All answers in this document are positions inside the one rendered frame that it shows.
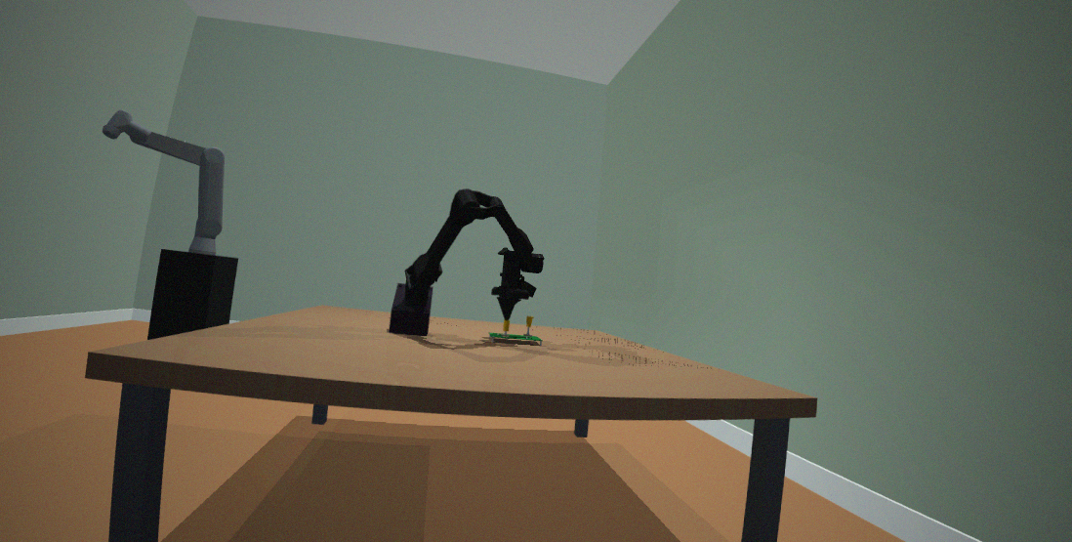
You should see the green circuit board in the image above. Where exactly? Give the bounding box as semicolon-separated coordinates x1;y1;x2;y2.
488;316;544;346

